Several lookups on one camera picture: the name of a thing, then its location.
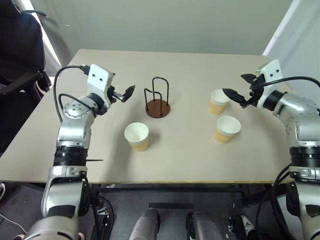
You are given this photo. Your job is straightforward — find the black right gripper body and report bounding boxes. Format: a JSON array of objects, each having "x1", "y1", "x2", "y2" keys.
[{"x1": 240, "y1": 74, "x2": 266, "y2": 109}]

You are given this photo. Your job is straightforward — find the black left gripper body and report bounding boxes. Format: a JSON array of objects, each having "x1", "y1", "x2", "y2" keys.
[{"x1": 106, "y1": 85, "x2": 125, "y2": 103}]

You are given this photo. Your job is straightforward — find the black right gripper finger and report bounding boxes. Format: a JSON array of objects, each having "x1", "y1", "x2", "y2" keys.
[
  {"x1": 240, "y1": 73, "x2": 259, "y2": 85},
  {"x1": 221, "y1": 87, "x2": 250, "y2": 109}
]

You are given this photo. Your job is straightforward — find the ribbed tan paper cup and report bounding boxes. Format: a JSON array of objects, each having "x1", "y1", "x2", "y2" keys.
[
  {"x1": 208, "y1": 89, "x2": 231, "y2": 116},
  {"x1": 124, "y1": 122, "x2": 150, "y2": 152},
  {"x1": 213, "y1": 115, "x2": 242, "y2": 145}
]

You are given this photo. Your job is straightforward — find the white partition panel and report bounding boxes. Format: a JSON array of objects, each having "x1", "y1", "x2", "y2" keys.
[{"x1": 261, "y1": 0, "x2": 320, "y2": 87}]

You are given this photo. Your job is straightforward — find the black office chair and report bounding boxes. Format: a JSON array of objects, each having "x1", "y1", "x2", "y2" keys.
[{"x1": 0, "y1": 0, "x2": 52, "y2": 156}]

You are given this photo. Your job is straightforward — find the dark grey rounded shape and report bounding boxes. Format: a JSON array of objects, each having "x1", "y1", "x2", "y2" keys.
[
  {"x1": 128, "y1": 208, "x2": 161, "y2": 240},
  {"x1": 191, "y1": 211, "x2": 226, "y2": 240}
]

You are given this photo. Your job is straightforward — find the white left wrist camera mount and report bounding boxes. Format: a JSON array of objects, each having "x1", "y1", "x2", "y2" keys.
[{"x1": 86, "y1": 63, "x2": 115, "y2": 109}]

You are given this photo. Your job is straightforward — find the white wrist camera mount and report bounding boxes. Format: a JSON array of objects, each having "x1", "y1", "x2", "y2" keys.
[
  {"x1": 256, "y1": 59, "x2": 283, "y2": 108},
  {"x1": 86, "y1": 63, "x2": 115, "y2": 109}
]

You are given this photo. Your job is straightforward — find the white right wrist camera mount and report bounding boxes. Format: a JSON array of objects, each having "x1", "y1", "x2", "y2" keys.
[{"x1": 256, "y1": 59, "x2": 283, "y2": 108}]

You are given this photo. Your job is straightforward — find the black wire cup holder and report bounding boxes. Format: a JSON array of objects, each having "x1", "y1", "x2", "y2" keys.
[{"x1": 143, "y1": 76, "x2": 172, "y2": 119}]

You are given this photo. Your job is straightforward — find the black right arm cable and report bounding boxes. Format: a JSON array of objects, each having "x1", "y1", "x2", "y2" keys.
[{"x1": 249, "y1": 76, "x2": 320, "y2": 91}]

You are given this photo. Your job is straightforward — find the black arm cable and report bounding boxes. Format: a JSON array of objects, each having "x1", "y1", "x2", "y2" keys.
[
  {"x1": 249, "y1": 76, "x2": 320, "y2": 91},
  {"x1": 53, "y1": 64, "x2": 91, "y2": 124}
]

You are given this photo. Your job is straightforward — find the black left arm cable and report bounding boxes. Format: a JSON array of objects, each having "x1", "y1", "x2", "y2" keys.
[{"x1": 53, "y1": 64, "x2": 91, "y2": 124}]

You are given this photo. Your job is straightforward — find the thin black looping cable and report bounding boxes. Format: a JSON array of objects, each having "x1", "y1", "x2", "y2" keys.
[{"x1": 255, "y1": 164, "x2": 298, "y2": 240}]

